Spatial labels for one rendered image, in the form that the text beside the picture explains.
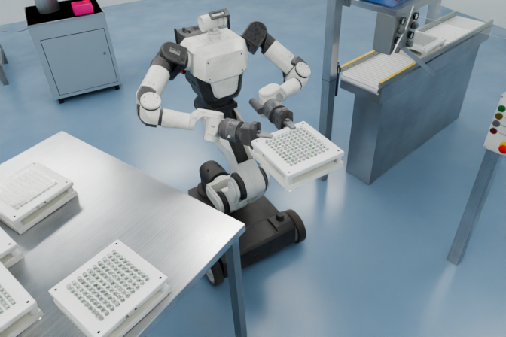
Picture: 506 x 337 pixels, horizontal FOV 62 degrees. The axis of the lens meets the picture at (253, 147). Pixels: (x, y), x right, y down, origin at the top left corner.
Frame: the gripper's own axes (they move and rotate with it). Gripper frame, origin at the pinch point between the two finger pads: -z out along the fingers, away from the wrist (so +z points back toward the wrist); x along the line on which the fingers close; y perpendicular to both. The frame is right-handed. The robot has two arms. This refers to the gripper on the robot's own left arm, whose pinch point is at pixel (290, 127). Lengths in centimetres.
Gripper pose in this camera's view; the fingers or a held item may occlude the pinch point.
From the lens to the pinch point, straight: 166.1
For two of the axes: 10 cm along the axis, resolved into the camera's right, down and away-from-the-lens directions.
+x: 0.5, 8.1, 5.8
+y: -9.2, 2.6, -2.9
